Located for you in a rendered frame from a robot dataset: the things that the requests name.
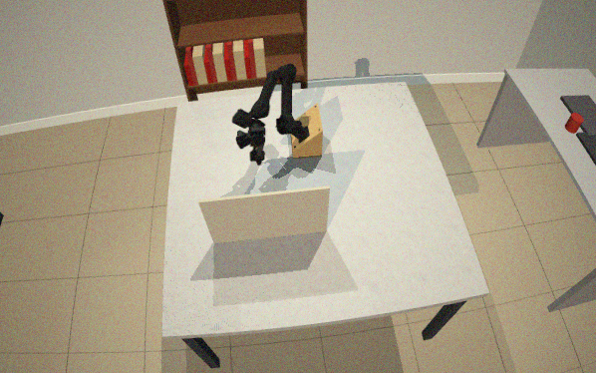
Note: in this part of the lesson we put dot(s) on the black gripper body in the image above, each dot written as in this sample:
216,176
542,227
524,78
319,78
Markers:
255,132

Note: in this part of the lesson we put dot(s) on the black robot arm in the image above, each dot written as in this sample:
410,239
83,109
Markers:
286,123

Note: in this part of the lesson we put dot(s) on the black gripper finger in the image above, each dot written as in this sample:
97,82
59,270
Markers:
258,159
258,143

